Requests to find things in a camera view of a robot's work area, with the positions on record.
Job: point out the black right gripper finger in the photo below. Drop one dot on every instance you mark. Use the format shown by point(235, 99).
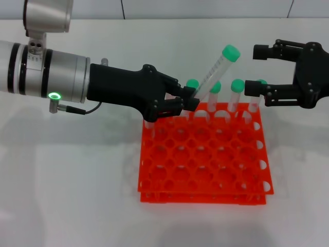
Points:
point(253, 88)
point(259, 52)

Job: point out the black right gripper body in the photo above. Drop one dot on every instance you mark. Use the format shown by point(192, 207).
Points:
point(313, 74)

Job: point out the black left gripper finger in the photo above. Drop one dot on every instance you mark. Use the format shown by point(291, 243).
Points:
point(191, 105)
point(189, 92)

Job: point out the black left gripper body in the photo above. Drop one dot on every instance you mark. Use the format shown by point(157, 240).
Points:
point(120, 85)

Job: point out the clear test tube green cap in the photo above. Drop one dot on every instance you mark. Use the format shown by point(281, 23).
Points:
point(216, 88)
point(237, 85)
point(231, 52)
point(254, 105)
point(149, 124)
point(192, 83)

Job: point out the orange test tube rack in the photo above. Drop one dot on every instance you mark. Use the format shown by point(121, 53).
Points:
point(205, 190)

